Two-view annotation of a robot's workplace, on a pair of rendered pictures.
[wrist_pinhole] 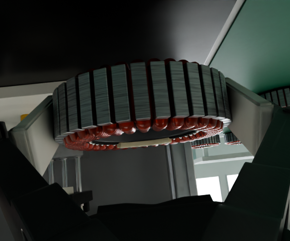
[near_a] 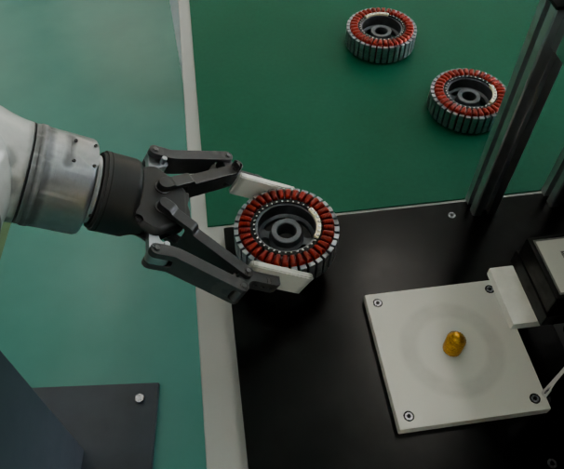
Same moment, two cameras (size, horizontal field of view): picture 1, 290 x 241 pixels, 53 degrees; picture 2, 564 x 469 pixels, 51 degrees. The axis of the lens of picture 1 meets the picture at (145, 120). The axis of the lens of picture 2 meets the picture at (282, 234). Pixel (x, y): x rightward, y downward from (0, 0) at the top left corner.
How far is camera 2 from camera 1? 0.62 m
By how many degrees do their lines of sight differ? 76
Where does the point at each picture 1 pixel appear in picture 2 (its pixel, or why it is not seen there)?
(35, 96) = (377, 328)
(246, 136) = (249, 184)
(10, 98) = (379, 347)
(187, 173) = (490, 146)
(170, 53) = not seen: hidden behind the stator
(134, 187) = not seen: outside the picture
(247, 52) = (350, 189)
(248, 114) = (242, 192)
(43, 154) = (261, 267)
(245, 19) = not seen: hidden behind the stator
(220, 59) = (363, 204)
